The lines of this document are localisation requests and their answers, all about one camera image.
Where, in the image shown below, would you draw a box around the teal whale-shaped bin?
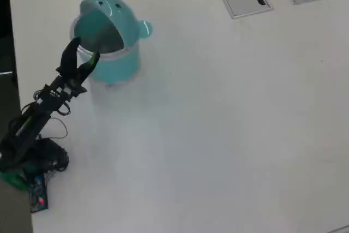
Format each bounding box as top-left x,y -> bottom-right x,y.
69,0 -> 154,88

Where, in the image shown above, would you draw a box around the thin black servo wires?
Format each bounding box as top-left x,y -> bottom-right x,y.
50,101 -> 69,140

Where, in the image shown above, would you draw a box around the green table clamp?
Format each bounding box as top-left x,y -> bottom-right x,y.
0,170 -> 31,192

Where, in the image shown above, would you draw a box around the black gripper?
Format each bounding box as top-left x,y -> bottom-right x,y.
45,36 -> 101,103

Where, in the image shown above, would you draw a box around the blue controller circuit board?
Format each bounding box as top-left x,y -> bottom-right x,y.
27,175 -> 49,213

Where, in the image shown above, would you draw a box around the small wrist camera box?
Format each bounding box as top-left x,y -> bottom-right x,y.
73,81 -> 88,98

